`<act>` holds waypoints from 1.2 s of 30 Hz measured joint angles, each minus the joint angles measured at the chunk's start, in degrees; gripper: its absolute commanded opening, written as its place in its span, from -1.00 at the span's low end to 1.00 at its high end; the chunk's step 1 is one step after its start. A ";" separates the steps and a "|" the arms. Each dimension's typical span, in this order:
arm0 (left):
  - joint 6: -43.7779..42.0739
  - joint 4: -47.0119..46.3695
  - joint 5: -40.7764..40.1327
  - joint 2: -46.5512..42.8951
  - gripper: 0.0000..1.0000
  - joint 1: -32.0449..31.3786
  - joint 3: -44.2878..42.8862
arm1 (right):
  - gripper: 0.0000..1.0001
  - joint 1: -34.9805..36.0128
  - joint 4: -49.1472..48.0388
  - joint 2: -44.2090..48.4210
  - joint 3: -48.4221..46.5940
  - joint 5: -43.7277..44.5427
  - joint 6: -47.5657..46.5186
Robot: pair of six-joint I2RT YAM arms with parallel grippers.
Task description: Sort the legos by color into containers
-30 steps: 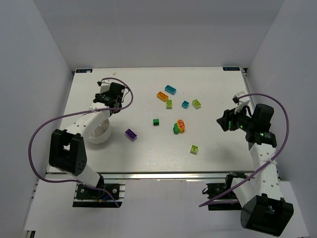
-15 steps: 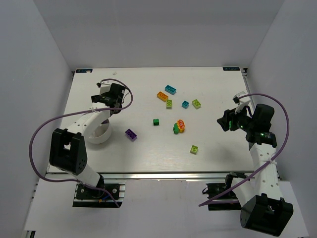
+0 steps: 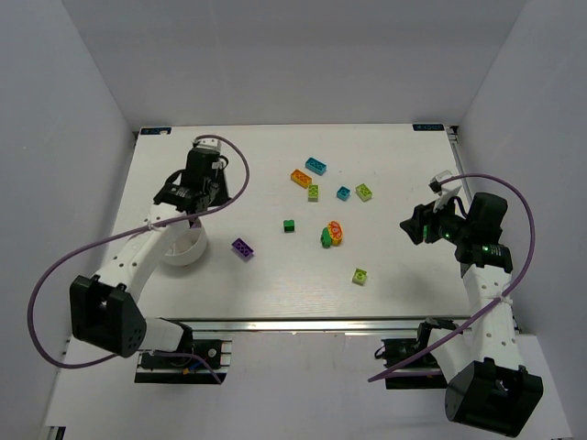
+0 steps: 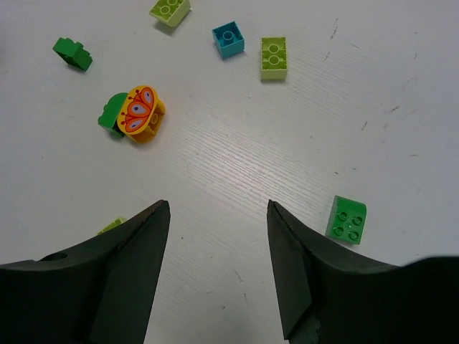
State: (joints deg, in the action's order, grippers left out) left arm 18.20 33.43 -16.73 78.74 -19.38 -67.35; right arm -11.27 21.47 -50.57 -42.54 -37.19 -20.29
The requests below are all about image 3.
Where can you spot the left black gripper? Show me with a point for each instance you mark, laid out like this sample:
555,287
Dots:
220,192

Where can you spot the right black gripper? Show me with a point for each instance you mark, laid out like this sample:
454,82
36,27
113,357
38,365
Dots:
422,223

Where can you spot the purple lego brick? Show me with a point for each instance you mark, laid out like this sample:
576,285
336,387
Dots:
242,249

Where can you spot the orange yellow lego piece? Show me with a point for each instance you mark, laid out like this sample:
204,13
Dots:
335,232

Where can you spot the dark green lego stud piece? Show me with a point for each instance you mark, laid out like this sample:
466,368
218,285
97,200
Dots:
325,238

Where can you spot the small dark green lego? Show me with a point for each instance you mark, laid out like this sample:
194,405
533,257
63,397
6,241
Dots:
288,226

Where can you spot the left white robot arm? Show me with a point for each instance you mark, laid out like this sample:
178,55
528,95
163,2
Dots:
104,308

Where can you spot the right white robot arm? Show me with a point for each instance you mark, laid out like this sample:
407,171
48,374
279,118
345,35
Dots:
488,385

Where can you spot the lime lego brick upper right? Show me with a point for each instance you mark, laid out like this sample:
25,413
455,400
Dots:
364,192

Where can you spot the white divided round container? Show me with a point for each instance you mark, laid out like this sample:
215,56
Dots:
188,248

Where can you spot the lime lego brick lower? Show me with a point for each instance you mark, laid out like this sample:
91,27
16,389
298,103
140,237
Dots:
359,277

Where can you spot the small blue lego brick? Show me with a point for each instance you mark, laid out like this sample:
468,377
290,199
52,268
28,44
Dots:
343,193

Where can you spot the left blue corner label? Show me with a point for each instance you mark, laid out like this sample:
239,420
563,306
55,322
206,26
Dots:
155,131

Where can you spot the blue corner label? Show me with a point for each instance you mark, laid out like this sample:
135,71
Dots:
155,131
425,127

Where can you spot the orange long lego brick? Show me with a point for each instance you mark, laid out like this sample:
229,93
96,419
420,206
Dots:
301,178

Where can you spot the right blue corner label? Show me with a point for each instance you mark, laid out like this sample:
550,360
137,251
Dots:
425,127

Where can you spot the lime long lego brick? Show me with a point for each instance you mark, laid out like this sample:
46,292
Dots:
313,192

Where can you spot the blue long lego brick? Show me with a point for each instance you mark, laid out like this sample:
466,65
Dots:
316,166

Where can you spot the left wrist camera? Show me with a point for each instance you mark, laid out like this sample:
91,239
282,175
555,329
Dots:
210,145

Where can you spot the aluminium front rail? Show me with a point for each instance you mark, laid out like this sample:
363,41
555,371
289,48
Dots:
298,326

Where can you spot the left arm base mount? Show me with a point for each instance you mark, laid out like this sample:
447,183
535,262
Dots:
209,368

